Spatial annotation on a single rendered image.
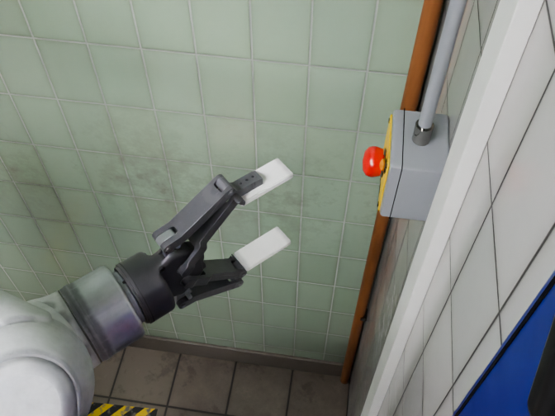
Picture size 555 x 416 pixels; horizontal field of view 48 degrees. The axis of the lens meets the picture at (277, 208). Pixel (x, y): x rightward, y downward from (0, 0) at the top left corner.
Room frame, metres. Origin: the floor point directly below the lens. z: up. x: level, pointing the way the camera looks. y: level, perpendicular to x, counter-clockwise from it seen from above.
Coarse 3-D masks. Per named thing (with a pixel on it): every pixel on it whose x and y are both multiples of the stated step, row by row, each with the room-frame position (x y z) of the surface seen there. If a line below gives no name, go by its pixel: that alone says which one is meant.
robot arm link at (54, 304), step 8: (48, 296) 0.30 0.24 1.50; (56, 296) 0.30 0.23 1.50; (32, 304) 0.29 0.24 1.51; (40, 304) 0.29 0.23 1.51; (48, 304) 0.29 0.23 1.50; (56, 304) 0.29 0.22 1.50; (64, 304) 0.29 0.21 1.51; (56, 312) 0.28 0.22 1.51; (64, 312) 0.28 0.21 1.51; (64, 320) 0.27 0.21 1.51; (72, 320) 0.27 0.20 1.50; (72, 328) 0.26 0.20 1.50; (80, 328) 0.27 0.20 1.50; (80, 336) 0.26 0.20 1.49; (88, 344) 0.26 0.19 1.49; (88, 352) 0.25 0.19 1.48; (96, 352) 0.25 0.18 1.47; (96, 360) 0.25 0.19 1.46
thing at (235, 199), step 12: (228, 204) 0.39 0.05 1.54; (240, 204) 0.39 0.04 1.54; (216, 216) 0.38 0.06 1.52; (204, 228) 0.38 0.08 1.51; (216, 228) 0.38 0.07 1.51; (192, 240) 0.37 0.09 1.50; (204, 240) 0.37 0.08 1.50; (192, 252) 0.36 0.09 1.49; (204, 252) 0.36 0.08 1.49; (192, 264) 0.35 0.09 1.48
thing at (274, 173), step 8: (264, 168) 0.44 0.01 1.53; (272, 168) 0.44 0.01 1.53; (280, 168) 0.44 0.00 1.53; (264, 176) 0.43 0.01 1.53; (272, 176) 0.43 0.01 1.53; (280, 176) 0.43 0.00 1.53; (288, 176) 0.44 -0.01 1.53; (264, 184) 0.42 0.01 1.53; (272, 184) 0.42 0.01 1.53; (280, 184) 0.43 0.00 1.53; (248, 192) 0.41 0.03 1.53; (256, 192) 0.41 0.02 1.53; (264, 192) 0.41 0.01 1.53; (248, 200) 0.40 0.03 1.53
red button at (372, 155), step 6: (366, 150) 0.53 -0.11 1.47; (372, 150) 0.52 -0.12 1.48; (378, 150) 0.52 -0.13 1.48; (366, 156) 0.51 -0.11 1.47; (372, 156) 0.51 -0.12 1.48; (378, 156) 0.51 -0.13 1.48; (384, 156) 0.52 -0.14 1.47; (366, 162) 0.51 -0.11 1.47; (372, 162) 0.50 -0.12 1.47; (378, 162) 0.50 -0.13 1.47; (366, 168) 0.50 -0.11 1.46; (372, 168) 0.50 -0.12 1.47; (378, 168) 0.50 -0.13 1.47; (366, 174) 0.50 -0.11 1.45; (372, 174) 0.50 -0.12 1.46; (378, 174) 0.50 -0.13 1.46
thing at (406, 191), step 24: (408, 120) 0.54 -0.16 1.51; (384, 144) 0.56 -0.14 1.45; (408, 144) 0.50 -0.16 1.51; (432, 144) 0.50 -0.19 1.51; (408, 168) 0.46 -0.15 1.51; (432, 168) 0.46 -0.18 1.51; (384, 192) 0.47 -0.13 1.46; (408, 192) 0.46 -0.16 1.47; (432, 192) 0.46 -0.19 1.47; (408, 216) 0.46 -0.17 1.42
